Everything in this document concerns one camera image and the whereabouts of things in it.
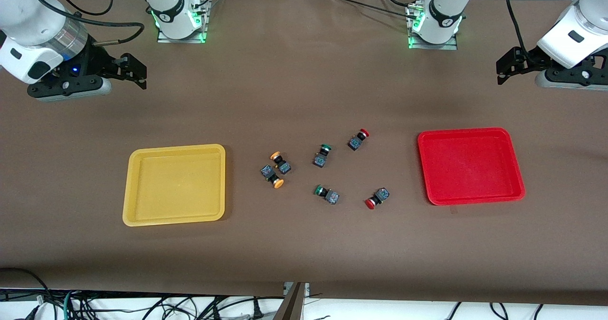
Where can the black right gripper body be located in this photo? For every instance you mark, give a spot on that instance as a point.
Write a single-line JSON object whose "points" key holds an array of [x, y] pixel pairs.
{"points": [[96, 60]]}

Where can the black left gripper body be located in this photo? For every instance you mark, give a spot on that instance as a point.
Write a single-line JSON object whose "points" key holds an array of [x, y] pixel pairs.
{"points": [[531, 58]]}

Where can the yellow push button switch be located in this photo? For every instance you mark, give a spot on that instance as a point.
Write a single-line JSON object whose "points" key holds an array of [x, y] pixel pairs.
{"points": [[267, 170], [285, 167]]}

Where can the red push button switch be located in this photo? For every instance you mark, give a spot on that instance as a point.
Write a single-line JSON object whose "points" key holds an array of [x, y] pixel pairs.
{"points": [[381, 195], [354, 143]]}

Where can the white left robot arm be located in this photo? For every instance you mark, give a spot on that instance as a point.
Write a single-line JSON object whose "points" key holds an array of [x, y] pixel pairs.
{"points": [[584, 21]]}

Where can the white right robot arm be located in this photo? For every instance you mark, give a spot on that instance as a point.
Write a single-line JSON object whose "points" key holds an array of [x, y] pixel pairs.
{"points": [[33, 11]]}

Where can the red plastic tray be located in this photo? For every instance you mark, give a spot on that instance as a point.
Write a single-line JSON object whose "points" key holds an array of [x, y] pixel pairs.
{"points": [[470, 165]]}

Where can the yellow plastic tray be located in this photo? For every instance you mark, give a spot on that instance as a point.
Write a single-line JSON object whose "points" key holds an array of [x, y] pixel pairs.
{"points": [[161, 187]]}

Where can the black power plug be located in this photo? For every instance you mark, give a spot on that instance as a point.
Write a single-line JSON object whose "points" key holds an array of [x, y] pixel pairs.
{"points": [[257, 310]]}

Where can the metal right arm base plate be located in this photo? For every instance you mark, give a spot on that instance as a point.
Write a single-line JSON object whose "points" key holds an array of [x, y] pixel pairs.
{"points": [[183, 40]]}

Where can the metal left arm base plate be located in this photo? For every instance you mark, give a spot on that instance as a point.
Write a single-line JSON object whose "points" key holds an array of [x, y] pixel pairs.
{"points": [[432, 46]]}

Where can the green push button switch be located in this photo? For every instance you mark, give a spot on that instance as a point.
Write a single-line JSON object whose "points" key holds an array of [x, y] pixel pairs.
{"points": [[331, 196], [321, 158]]}

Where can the metal support post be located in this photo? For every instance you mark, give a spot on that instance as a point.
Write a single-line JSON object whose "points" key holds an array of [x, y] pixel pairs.
{"points": [[292, 305]]}

